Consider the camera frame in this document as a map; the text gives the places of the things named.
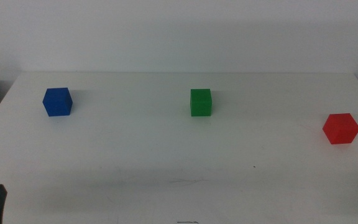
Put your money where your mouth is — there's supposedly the blue cube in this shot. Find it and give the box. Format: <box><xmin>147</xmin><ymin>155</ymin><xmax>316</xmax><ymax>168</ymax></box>
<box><xmin>42</xmin><ymin>87</ymin><xmax>74</xmax><ymax>118</ymax></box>

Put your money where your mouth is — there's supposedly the green cube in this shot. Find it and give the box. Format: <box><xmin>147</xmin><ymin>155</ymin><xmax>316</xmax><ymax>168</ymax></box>
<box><xmin>190</xmin><ymin>88</ymin><xmax>213</xmax><ymax>118</ymax></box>

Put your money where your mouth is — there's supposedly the red cube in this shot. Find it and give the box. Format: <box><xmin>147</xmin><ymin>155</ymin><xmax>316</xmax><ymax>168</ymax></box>
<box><xmin>322</xmin><ymin>113</ymin><xmax>358</xmax><ymax>146</ymax></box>

